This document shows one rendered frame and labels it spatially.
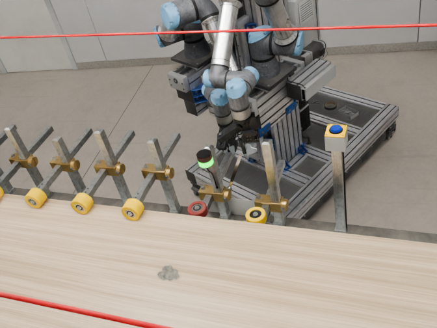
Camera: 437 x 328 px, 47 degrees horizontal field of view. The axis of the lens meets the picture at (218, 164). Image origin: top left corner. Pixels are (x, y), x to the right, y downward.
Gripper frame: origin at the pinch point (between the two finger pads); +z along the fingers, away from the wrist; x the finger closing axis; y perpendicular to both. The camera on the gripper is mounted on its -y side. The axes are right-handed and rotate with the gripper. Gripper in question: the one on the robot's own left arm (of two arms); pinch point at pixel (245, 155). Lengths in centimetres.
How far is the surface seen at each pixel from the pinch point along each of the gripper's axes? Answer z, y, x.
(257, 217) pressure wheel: 9.6, 1.5, -27.0
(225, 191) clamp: 13.1, -10.9, -5.3
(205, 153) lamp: -11.2, -14.6, -8.5
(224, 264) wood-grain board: 10.1, -12.3, -46.9
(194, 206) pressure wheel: 9.6, -23.9, -15.0
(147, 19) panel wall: 50, -84, 293
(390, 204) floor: 101, 77, 56
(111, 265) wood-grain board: 10, -56, -40
